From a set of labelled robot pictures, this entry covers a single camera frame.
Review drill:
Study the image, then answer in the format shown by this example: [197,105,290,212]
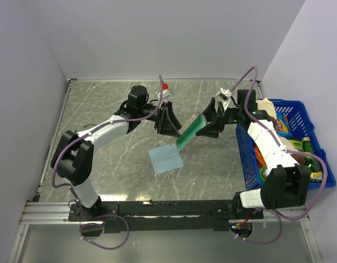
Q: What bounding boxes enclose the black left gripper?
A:
[139,101,183,138]

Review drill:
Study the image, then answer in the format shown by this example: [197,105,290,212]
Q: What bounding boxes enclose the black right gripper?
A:
[193,97,243,139]

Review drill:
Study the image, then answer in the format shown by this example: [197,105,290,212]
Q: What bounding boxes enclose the grey-brown glasses case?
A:
[175,112,207,151]

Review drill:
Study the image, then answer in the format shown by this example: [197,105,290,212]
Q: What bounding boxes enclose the light blue cleaning cloth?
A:
[148,144,184,174]

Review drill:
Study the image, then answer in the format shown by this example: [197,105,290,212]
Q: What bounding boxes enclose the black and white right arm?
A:
[196,88,310,218]

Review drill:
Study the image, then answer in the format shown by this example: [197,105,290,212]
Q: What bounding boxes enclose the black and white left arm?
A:
[51,83,182,220]

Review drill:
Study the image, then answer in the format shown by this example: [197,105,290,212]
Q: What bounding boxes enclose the thin gold-rimmed sunglasses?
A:
[83,124,96,129]

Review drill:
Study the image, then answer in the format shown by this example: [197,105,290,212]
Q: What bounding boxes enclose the blue plastic basket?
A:
[236,99,336,190]

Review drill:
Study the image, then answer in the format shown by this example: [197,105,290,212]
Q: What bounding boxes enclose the blue Lays chip bag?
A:
[272,111,293,139]

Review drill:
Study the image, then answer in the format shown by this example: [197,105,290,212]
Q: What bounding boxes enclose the green glass bottle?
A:
[302,137,322,172]

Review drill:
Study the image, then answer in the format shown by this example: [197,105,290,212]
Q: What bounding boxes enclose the yellow green snack packet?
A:
[310,171,323,182]

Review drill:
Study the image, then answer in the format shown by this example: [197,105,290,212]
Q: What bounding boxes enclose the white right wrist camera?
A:
[215,88,232,111]

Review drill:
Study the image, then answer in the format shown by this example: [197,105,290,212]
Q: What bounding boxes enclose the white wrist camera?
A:
[215,88,232,111]
[158,83,173,101]

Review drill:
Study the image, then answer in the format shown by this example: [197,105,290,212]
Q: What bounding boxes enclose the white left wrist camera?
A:
[158,83,173,101]

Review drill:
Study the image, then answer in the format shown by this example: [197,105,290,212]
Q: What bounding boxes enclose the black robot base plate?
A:
[68,199,264,233]

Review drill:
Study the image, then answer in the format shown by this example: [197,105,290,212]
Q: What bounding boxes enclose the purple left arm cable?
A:
[52,74,166,250]

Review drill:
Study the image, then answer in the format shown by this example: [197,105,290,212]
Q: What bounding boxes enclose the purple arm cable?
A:
[52,74,166,250]
[228,65,329,245]

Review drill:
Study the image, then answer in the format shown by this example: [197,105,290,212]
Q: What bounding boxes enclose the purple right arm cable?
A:
[228,65,329,245]

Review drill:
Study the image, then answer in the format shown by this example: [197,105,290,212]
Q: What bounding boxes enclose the aluminium frame rail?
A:
[19,201,306,225]

